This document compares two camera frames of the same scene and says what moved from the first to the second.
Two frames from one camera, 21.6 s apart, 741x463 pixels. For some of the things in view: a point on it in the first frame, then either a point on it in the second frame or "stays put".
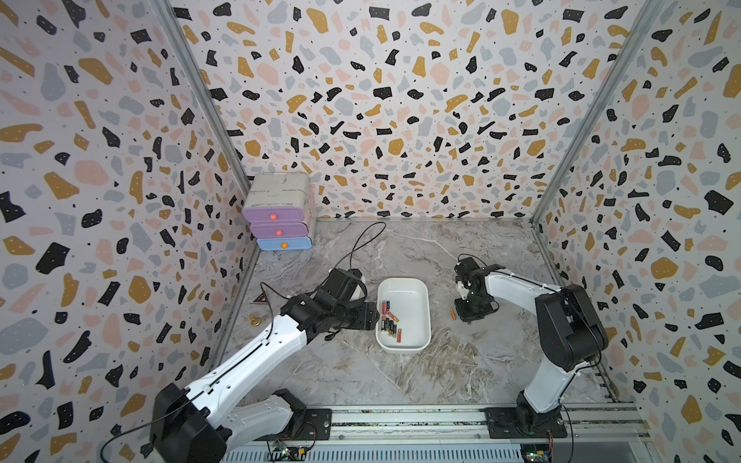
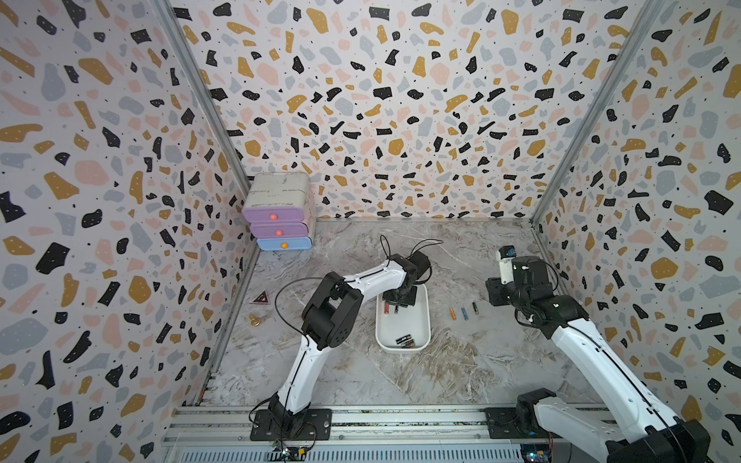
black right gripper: x=463 y=316 to x=494 y=285
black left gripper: x=368 y=318 to x=412 y=301
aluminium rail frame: x=592 y=433 stays put
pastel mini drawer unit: x=280 y=209 stays put
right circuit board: x=537 y=452 stays put
